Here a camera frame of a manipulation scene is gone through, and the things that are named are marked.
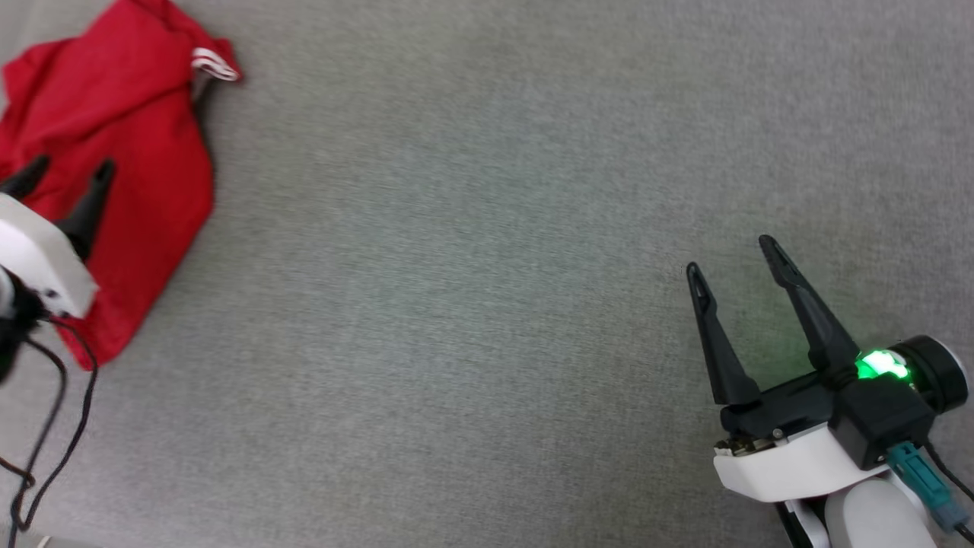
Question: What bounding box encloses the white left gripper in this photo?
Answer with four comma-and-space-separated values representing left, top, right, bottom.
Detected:
0, 155, 116, 319

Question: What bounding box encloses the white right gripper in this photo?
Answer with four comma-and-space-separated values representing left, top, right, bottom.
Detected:
686, 234, 912, 503

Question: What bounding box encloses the teal right camera cable connector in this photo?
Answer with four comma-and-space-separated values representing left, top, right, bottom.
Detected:
886, 441, 974, 545

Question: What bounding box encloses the thin black cable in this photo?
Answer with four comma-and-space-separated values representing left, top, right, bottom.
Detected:
9, 316, 100, 532
0, 339, 68, 548
922, 441, 974, 503

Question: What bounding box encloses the grey fabric sofa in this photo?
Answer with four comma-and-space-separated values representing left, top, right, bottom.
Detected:
0, 0, 974, 548

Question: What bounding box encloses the red Bulls basketball jersey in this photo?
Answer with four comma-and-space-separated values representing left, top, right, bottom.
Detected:
0, 0, 243, 370

